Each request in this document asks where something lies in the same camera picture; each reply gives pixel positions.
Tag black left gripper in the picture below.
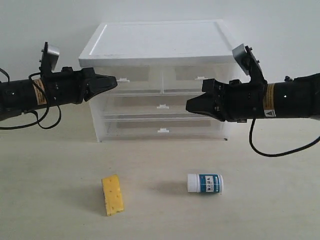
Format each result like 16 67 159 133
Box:
42 67 118 107

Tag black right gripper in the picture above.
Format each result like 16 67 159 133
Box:
185 78 267 122

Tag white blue-labelled pill bottle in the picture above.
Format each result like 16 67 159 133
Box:
187 173 224 194

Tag yellow cheese wedge toy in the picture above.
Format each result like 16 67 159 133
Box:
101 174 125 217

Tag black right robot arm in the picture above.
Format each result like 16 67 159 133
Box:
185 74 320 123

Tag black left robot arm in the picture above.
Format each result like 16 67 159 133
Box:
0 67 118 121

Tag clear bottom wide drawer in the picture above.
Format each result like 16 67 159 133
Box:
95 113 230 142

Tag clear wide drawer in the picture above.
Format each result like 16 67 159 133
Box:
95 113 230 142
95 92 231 117

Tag clear middle wide drawer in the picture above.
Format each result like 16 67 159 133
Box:
95 92 231 117

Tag white plastic drawer cabinet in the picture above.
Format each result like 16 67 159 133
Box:
78 20 241 142

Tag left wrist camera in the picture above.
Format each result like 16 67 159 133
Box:
39 41 60 75

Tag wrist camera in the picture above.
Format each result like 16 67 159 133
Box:
39 41 60 75
232 43 267 84

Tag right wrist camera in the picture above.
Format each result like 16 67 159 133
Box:
232 43 267 84

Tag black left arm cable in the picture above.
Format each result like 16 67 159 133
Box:
0 67 62 130

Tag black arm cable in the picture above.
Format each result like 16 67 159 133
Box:
0 67 62 130
248 117 320 158

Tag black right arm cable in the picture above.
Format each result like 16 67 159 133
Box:
248 117 320 158

